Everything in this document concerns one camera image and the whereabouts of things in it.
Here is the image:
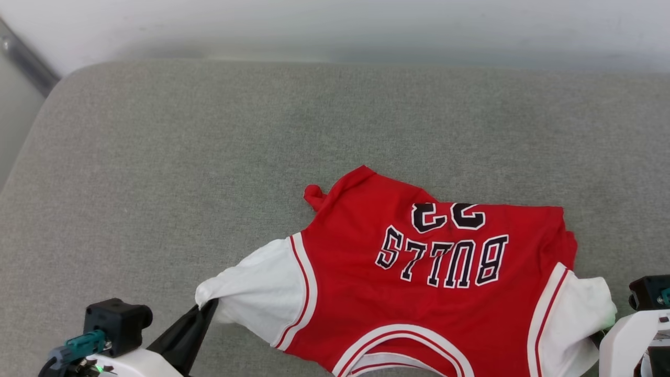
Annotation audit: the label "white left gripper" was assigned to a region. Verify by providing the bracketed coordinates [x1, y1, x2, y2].
[79, 298, 219, 377]

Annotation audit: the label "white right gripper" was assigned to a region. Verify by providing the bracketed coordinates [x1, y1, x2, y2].
[598, 309, 670, 377]

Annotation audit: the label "red Bulls jersey white sleeves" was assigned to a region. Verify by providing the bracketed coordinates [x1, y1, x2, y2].
[195, 165, 618, 377]

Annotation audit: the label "grey fabric sofa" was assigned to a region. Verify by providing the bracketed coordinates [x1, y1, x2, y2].
[0, 59, 670, 377]

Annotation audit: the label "black cable with teal connector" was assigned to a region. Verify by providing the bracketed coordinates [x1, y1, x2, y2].
[38, 330, 111, 377]

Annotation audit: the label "grey metal wall rail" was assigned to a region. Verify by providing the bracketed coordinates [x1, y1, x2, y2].
[0, 18, 61, 98]

